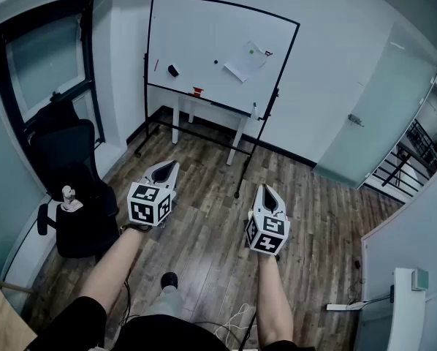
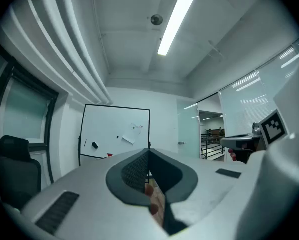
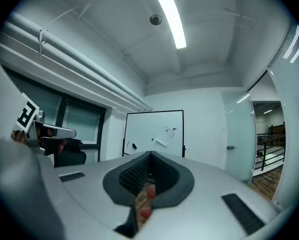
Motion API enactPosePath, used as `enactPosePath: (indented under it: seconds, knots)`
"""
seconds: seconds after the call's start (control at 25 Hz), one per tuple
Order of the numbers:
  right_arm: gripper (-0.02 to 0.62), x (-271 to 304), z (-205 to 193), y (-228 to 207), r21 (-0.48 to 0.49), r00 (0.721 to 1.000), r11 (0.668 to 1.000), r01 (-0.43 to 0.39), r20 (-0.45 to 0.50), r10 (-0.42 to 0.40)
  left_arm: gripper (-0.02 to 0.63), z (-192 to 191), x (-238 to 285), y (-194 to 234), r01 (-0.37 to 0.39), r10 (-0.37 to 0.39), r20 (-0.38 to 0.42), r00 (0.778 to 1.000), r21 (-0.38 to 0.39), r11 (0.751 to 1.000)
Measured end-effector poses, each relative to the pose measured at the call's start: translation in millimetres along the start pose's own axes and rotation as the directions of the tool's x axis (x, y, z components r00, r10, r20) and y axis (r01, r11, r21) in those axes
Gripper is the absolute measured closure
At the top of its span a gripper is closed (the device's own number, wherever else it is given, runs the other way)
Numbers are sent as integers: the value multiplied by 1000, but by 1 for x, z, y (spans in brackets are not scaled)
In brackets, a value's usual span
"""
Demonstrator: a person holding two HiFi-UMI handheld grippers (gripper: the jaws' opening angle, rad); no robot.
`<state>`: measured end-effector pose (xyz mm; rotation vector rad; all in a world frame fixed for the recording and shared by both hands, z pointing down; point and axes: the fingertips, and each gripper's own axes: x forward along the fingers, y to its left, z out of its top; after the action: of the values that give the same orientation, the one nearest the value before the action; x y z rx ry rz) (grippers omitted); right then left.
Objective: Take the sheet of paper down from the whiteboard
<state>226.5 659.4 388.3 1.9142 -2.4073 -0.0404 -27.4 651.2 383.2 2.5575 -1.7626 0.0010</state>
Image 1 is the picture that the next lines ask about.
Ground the person's black shoe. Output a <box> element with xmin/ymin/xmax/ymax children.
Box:
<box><xmin>160</xmin><ymin>271</ymin><xmax>178</xmax><ymax>290</ymax></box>

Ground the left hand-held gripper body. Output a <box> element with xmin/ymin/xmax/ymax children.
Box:
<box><xmin>126</xmin><ymin>176</ymin><xmax>177</xmax><ymax>230</ymax></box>

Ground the white paper sheet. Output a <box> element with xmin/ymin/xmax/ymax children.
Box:
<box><xmin>223</xmin><ymin>40</ymin><xmax>268</xmax><ymax>83</ymax></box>

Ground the black cable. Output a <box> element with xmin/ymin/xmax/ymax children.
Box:
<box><xmin>238</xmin><ymin>309</ymin><xmax>259</xmax><ymax>351</ymax></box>
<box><xmin>118</xmin><ymin>261</ymin><xmax>134</xmax><ymax>327</ymax></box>

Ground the person's black shirt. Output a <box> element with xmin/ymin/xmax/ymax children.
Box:
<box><xmin>24</xmin><ymin>295</ymin><xmax>316</xmax><ymax>351</ymax></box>

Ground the frosted glass door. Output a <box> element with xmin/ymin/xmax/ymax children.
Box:
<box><xmin>313</xmin><ymin>20</ymin><xmax>437</xmax><ymax>189</ymax></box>

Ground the small green box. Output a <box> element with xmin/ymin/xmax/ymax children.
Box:
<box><xmin>411</xmin><ymin>268</ymin><xmax>430</xmax><ymax>291</ymax></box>

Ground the person's left forearm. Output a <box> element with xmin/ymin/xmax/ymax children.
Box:
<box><xmin>78</xmin><ymin>227</ymin><xmax>148</xmax><ymax>316</ymax></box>

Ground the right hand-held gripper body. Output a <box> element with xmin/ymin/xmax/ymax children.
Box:
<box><xmin>244</xmin><ymin>210</ymin><xmax>291</xmax><ymax>256</ymax></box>

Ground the white cable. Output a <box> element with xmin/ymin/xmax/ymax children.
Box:
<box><xmin>214</xmin><ymin>303</ymin><xmax>252</xmax><ymax>343</ymax></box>

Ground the pale toy figure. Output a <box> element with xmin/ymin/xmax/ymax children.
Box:
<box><xmin>60</xmin><ymin>184</ymin><xmax>84</xmax><ymax>214</ymax></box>

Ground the white desk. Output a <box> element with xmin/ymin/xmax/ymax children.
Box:
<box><xmin>355</xmin><ymin>267</ymin><xmax>428</xmax><ymax>351</ymax></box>

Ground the person's right forearm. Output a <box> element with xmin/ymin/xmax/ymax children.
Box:
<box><xmin>256</xmin><ymin>254</ymin><xmax>296</xmax><ymax>347</ymax></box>

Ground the dark-framed window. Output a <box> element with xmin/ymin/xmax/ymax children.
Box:
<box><xmin>0</xmin><ymin>0</ymin><xmax>106</xmax><ymax>142</ymax></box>

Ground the black stair railing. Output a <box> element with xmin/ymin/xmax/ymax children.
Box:
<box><xmin>364</xmin><ymin>118</ymin><xmax>437</xmax><ymax>199</ymax></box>

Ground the light wooden table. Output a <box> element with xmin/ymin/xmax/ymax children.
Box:
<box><xmin>0</xmin><ymin>265</ymin><xmax>39</xmax><ymax>351</ymax></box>

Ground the person's grey trouser leg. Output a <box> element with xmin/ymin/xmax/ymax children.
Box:
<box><xmin>145</xmin><ymin>286</ymin><xmax>185</xmax><ymax>320</ymax></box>

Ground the black-framed whiteboard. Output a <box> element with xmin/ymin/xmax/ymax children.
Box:
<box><xmin>134</xmin><ymin>0</ymin><xmax>301</xmax><ymax>199</ymax></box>

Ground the black office chair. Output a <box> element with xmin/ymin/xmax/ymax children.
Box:
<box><xmin>28</xmin><ymin>99</ymin><xmax>121</xmax><ymax>259</ymax></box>

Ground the white table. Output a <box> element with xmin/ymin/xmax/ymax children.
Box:
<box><xmin>172</xmin><ymin>92</ymin><xmax>254</xmax><ymax>166</ymax></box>

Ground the white power strip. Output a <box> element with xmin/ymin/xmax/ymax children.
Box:
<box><xmin>326</xmin><ymin>301</ymin><xmax>365</xmax><ymax>311</ymax></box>

